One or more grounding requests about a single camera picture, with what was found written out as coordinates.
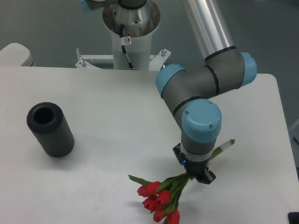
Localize black ribbed cylindrical vase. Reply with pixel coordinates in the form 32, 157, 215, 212
26, 102, 75, 158

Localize black pedestal cable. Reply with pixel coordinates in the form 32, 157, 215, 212
116, 23, 140, 71

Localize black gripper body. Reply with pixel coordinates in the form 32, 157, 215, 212
185, 154, 210, 176

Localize white chair seat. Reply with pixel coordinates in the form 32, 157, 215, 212
0, 42, 35, 67

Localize red tulip bouquet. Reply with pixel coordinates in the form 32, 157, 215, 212
124, 129, 236, 224

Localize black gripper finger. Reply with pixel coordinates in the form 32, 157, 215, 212
190, 169, 216, 185
172, 143, 186, 170

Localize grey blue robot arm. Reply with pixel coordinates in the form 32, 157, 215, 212
80, 0, 257, 184

